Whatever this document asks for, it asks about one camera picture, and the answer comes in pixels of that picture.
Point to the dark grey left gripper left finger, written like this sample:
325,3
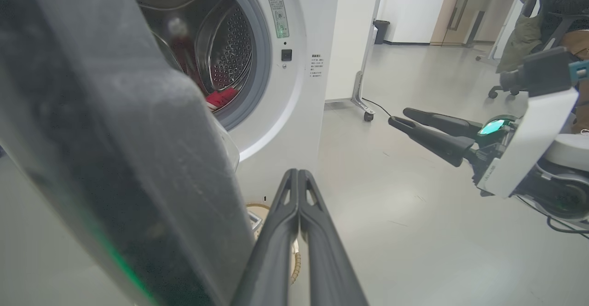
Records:
271,260

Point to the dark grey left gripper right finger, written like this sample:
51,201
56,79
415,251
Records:
329,260

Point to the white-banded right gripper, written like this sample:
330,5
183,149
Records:
529,149

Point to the red and white jersey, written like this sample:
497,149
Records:
222,99

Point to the cream perforated laundry basket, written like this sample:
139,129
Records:
252,214

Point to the brown wooden door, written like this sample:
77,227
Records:
460,20

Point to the white front-load washing machine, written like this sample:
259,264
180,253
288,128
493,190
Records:
294,126

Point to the black caster wheel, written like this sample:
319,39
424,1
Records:
368,116

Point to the olive green jacket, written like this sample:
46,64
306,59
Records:
517,43

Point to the black trash bin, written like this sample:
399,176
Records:
381,32

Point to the white partition panel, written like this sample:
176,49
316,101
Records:
349,30

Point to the small printed text sticker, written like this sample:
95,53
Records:
316,65

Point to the black office chair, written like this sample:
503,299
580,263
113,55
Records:
559,32

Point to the white warning label sticker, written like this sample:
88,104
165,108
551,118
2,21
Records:
277,11

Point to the silver metal frame leg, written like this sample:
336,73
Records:
359,89

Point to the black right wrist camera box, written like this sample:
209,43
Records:
543,71

